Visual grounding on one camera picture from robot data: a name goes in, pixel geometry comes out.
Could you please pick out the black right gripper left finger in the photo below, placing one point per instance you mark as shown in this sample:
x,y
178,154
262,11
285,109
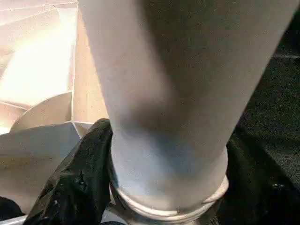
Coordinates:
x,y
79,178

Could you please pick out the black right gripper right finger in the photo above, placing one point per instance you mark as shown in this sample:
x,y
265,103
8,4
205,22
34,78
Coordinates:
x,y
257,192

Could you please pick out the white plastic table top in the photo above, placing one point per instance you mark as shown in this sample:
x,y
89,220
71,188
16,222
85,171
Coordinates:
x,y
35,58

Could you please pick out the white plastic table leg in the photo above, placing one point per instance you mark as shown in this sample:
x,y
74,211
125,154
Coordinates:
x,y
187,70

